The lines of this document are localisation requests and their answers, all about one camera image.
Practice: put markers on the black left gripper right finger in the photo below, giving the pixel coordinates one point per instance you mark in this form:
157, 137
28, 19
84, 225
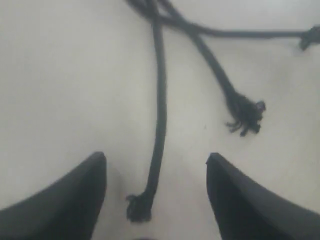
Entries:
245, 210

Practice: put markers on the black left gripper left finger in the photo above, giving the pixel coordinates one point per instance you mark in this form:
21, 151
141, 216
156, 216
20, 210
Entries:
68, 209

